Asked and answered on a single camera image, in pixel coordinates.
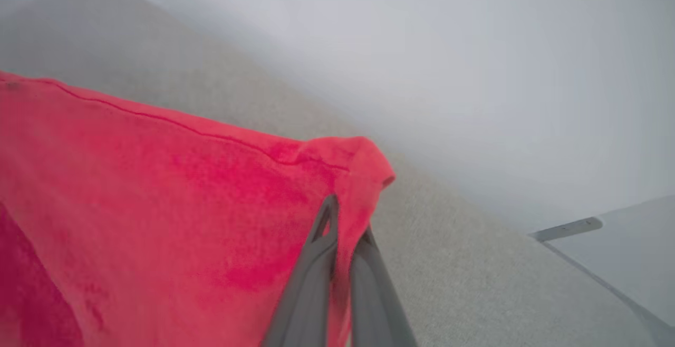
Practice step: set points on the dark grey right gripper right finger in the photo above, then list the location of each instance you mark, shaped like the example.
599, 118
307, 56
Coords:
377, 305

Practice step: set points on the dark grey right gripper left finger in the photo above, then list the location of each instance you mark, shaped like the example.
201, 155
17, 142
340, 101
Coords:
308, 294

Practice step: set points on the red fleece cloth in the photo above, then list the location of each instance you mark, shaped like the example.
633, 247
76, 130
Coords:
158, 220

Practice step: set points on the grey fabric surface cover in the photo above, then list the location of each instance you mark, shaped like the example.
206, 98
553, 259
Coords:
474, 283

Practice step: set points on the grey metal bar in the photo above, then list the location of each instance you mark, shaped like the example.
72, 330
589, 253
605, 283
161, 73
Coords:
569, 228

